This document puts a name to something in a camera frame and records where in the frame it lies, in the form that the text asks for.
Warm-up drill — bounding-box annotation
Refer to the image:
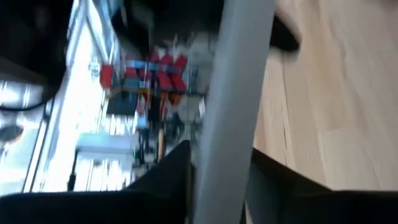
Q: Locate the white duct cover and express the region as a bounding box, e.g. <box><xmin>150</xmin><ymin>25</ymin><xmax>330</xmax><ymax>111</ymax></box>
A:
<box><xmin>192</xmin><ymin>0</ymin><xmax>277</xmax><ymax>224</ymax></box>

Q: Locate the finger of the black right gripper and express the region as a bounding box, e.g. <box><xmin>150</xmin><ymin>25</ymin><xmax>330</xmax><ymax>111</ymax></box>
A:
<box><xmin>269</xmin><ymin>14</ymin><xmax>301</xmax><ymax>53</ymax></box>

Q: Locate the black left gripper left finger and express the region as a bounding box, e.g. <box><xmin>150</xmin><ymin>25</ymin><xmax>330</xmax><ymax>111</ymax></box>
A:
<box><xmin>0</xmin><ymin>139</ymin><xmax>192</xmax><ymax>224</ymax></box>

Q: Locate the red storage bin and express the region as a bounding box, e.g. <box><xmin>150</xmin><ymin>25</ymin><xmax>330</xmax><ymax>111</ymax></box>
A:
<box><xmin>170</xmin><ymin>54</ymin><xmax>189</xmax><ymax>93</ymax></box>
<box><xmin>149</xmin><ymin>51</ymin><xmax>174</xmax><ymax>93</ymax></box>

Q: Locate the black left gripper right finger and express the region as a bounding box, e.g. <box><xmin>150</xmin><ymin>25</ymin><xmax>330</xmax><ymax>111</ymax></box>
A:
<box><xmin>245</xmin><ymin>148</ymin><xmax>398</xmax><ymax>224</ymax></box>

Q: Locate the red box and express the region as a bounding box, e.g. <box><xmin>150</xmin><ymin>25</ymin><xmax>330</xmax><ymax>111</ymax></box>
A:
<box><xmin>99</xmin><ymin>63</ymin><xmax>114</xmax><ymax>90</ymax></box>

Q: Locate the black monitor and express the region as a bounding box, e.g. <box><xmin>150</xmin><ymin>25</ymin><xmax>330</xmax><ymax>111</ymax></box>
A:
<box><xmin>106</xmin><ymin>91</ymin><xmax>140</xmax><ymax>116</ymax></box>

